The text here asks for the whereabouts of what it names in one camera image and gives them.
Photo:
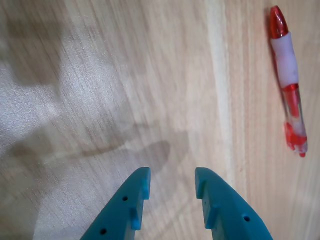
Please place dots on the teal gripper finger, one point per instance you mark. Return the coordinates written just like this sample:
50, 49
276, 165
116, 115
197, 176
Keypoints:
230, 215
117, 215

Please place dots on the red pen with white grip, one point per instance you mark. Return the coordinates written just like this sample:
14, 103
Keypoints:
285, 57

